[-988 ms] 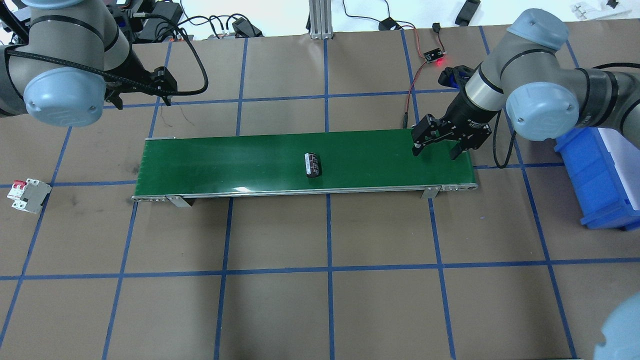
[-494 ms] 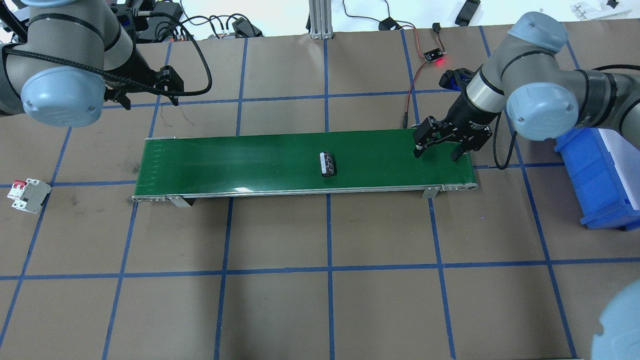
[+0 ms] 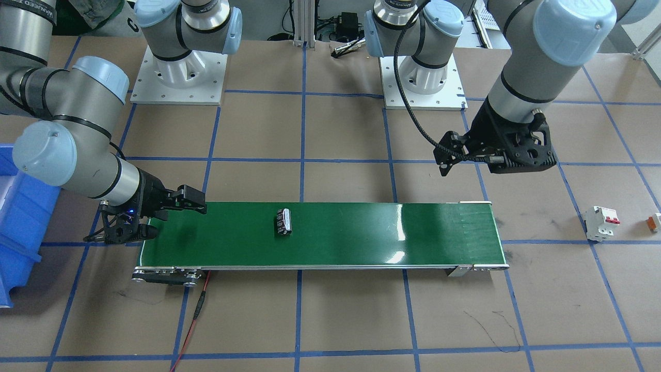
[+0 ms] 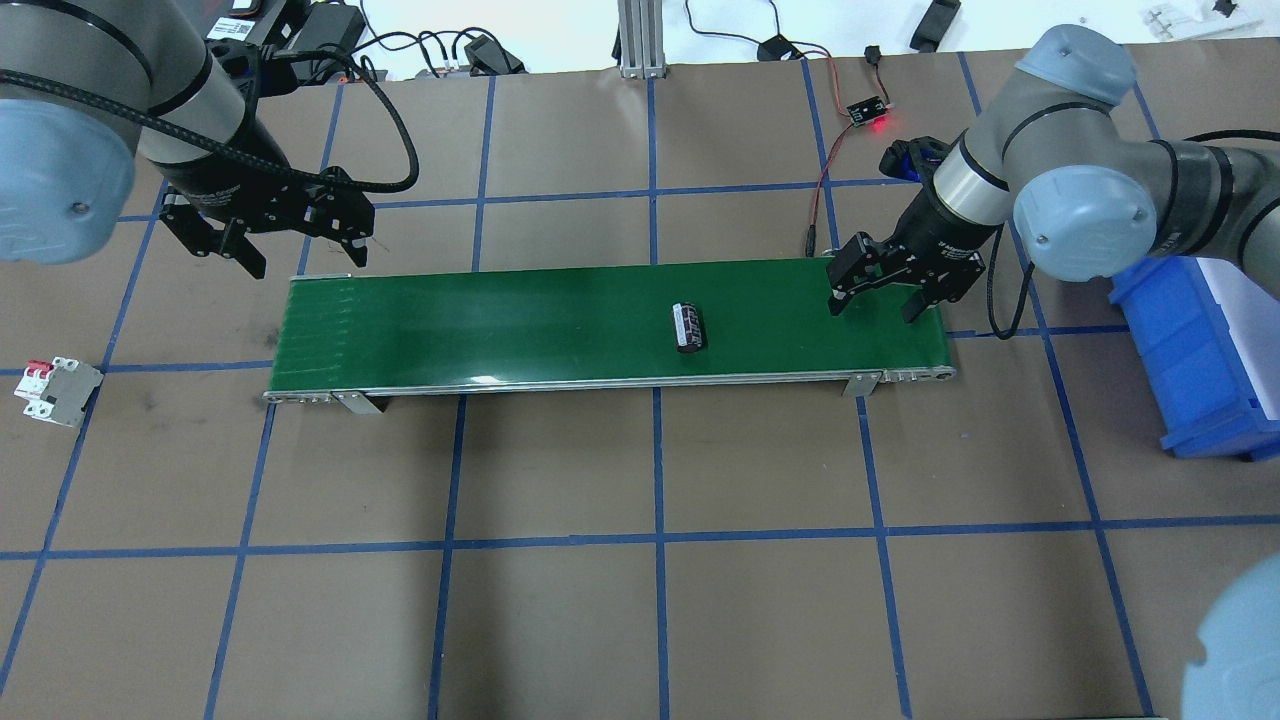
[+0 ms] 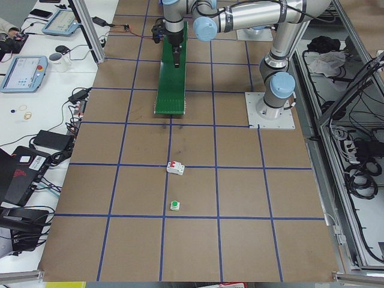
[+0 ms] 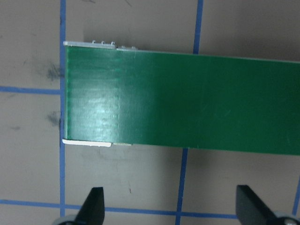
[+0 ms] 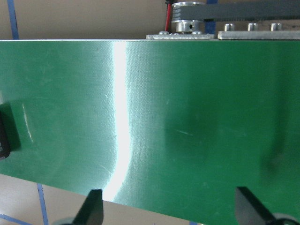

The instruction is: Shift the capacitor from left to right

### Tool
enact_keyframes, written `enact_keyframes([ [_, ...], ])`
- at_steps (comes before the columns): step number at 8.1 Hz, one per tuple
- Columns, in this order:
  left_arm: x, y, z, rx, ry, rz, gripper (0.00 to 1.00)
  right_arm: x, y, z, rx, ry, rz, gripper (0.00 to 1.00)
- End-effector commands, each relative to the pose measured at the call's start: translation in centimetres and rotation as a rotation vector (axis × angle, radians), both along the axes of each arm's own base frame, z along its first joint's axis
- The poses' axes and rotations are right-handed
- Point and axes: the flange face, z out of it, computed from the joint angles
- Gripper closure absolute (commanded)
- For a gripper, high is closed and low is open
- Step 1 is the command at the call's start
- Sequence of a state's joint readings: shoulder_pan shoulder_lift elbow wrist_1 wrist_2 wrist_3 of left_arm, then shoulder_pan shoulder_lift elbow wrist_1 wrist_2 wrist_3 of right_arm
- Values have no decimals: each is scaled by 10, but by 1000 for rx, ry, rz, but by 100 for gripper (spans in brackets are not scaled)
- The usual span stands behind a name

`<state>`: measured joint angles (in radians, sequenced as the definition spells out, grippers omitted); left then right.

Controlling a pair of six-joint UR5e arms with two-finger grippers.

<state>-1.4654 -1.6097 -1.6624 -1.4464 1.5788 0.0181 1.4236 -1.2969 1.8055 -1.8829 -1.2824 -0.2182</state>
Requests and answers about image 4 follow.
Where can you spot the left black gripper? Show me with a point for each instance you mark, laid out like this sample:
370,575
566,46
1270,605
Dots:
222,181

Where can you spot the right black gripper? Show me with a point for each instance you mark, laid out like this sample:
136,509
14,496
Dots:
936,229

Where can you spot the dark brown cylindrical capacitor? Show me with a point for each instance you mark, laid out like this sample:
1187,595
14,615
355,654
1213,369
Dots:
690,336

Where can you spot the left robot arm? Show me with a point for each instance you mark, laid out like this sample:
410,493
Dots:
89,86

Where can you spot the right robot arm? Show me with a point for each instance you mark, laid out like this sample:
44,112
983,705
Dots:
1046,158

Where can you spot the green conveyor belt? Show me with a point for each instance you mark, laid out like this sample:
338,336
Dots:
354,338

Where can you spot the small sensor board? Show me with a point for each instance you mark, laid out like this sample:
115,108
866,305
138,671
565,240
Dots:
867,111

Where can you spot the black power brick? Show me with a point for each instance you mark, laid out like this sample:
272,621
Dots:
333,26

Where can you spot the black power adapter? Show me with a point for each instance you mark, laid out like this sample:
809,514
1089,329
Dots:
778,48

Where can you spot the white circuit breaker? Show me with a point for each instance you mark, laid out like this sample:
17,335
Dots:
58,391

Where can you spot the blue plastic bin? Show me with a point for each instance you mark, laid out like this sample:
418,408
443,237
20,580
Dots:
1207,337

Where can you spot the clear plastic bag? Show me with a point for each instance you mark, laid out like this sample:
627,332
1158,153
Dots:
1185,20

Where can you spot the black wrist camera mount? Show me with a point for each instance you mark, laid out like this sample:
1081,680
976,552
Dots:
914,160

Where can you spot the aluminium frame post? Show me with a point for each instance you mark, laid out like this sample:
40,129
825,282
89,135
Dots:
640,44

